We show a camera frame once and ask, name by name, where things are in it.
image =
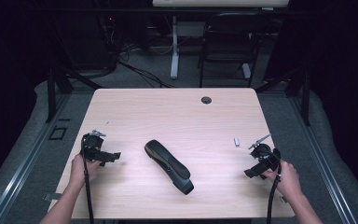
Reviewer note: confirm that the round table grommet hole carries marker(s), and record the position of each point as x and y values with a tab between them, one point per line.
206	100

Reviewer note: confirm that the small strip of staples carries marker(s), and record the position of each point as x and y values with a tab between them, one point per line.
236	141

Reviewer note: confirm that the white desk leg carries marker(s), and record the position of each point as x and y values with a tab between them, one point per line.
174	56

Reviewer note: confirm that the person's left hand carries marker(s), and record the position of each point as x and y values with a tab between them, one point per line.
78	171

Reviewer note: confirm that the person's right hand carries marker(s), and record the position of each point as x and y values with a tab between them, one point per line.
289	182

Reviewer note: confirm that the black folding chair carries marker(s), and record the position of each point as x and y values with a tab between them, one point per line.
230	34

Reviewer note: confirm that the black metal frame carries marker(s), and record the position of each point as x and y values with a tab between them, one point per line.
304	93
52	93

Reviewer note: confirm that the aluminium floor rail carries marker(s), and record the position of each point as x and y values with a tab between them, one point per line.
323	161
28	161

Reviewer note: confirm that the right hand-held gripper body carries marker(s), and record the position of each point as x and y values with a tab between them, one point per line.
265	155

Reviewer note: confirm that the black computer tower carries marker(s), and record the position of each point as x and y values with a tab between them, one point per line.
90	43

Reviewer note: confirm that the white desk foot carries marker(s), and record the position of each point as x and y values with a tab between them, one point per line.
246	71

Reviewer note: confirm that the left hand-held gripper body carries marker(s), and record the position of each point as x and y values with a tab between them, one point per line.
92	146

